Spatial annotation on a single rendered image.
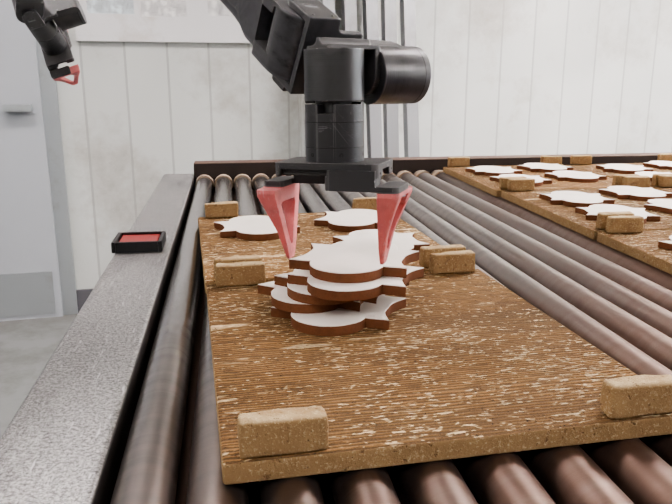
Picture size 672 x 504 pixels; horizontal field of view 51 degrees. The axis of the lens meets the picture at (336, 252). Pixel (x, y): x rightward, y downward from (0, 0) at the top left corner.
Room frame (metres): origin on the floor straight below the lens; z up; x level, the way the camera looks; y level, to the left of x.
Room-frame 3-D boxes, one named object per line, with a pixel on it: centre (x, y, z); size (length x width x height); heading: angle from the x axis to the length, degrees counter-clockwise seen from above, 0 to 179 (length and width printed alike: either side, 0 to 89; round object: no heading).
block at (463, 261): (0.86, -0.15, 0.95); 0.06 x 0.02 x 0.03; 102
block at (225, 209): (1.21, 0.20, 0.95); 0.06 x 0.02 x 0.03; 102
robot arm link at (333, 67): (0.68, 0.00, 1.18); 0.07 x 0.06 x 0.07; 125
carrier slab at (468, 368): (0.64, -0.06, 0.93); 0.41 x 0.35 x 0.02; 12
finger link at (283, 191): (0.69, 0.03, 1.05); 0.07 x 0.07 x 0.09; 72
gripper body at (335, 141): (0.68, 0.00, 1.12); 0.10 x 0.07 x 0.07; 72
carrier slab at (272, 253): (1.05, 0.03, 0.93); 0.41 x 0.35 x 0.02; 12
